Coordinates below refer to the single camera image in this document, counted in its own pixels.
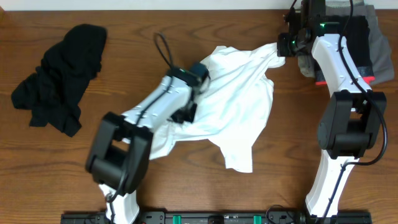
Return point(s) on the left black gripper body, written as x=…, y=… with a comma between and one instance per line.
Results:
x=187, y=114

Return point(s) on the black crumpled garment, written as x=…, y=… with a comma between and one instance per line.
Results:
x=52, y=93

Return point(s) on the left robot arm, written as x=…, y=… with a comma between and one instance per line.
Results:
x=119, y=156

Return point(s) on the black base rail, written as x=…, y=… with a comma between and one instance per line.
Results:
x=275, y=216

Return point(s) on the folded grey garment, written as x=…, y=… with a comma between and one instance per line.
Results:
x=379, y=48

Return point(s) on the folded black shorts orange hem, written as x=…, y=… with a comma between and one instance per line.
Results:
x=357, y=38

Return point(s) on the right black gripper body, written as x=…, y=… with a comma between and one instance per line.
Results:
x=290, y=46

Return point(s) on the white t-shirt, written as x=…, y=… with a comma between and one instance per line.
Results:
x=232, y=109

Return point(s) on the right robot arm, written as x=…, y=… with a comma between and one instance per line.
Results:
x=338, y=48

